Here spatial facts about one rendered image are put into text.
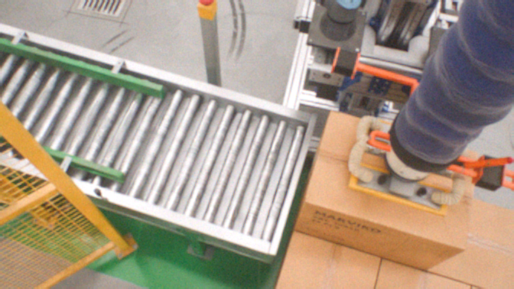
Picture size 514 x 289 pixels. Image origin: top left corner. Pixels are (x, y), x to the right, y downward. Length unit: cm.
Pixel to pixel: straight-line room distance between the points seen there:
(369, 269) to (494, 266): 56
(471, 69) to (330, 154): 85
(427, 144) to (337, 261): 89
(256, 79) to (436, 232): 167
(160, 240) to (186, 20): 151
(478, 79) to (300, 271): 125
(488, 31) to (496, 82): 13
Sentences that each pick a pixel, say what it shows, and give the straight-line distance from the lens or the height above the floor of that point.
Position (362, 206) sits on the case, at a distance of 179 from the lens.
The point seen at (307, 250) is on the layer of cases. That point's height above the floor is 54.
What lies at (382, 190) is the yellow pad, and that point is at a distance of 168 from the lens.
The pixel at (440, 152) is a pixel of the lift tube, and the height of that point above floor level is 140.
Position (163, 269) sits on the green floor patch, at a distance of 268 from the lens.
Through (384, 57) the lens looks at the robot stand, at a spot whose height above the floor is 95.
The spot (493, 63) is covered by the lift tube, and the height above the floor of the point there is 183.
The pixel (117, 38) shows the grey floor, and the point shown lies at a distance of 337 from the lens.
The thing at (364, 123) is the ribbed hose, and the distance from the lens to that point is 170.
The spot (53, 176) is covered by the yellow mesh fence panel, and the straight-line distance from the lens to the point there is 171.
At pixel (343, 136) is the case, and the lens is 188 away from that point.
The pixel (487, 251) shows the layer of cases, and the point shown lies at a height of 54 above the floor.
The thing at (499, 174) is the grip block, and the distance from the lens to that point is 172.
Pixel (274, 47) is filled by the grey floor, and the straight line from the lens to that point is 323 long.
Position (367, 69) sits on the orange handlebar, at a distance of 175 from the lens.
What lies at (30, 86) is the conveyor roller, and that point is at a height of 55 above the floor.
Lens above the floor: 260
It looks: 65 degrees down
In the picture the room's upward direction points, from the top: 5 degrees clockwise
